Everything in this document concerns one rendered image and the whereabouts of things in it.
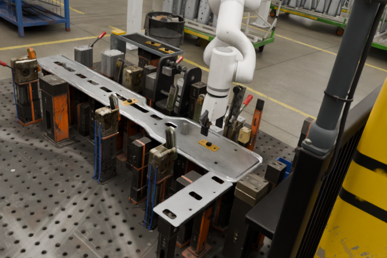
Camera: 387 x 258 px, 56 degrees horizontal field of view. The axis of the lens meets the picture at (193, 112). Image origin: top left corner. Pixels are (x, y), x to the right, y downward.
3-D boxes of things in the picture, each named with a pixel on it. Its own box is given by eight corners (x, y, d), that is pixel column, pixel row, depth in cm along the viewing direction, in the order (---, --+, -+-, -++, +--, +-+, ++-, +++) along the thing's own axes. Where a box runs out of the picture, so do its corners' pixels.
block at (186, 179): (163, 237, 137) (170, 178, 124) (182, 223, 145) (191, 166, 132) (182, 252, 132) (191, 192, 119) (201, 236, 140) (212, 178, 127)
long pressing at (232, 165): (25, 61, 196) (25, 59, 195) (62, 54, 212) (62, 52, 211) (233, 186, 123) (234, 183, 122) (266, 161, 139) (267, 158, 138)
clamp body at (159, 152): (136, 222, 142) (140, 148, 126) (157, 208, 151) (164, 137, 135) (152, 235, 137) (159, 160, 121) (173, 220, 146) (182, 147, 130)
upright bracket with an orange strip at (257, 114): (234, 198, 161) (257, 98, 139) (236, 197, 162) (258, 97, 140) (239, 202, 160) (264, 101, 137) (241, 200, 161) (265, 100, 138)
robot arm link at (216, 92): (217, 78, 135) (216, 85, 136) (202, 83, 129) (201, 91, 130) (235, 85, 131) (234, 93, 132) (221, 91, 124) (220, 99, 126)
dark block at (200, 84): (181, 160, 182) (190, 84, 163) (189, 155, 187) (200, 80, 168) (188, 164, 180) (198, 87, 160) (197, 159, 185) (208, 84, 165)
